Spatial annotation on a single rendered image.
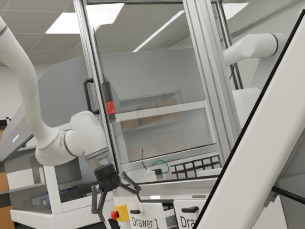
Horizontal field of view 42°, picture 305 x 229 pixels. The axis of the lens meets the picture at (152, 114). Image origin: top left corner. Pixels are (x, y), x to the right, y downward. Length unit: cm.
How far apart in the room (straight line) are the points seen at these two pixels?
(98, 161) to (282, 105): 106
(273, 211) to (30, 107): 84
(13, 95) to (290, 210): 544
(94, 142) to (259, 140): 104
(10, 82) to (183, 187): 476
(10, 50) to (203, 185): 72
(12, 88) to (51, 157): 444
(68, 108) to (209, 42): 135
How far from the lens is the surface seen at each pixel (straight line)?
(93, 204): 144
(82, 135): 141
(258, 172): 42
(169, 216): 146
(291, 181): 60
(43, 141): 148
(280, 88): 42
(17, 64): 130
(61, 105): 233
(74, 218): 229
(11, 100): 585
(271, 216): 116
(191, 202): 131
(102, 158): 142
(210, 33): 115
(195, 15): 118
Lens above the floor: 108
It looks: 6 degrees up
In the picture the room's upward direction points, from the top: 12 degrees counter-clockwise
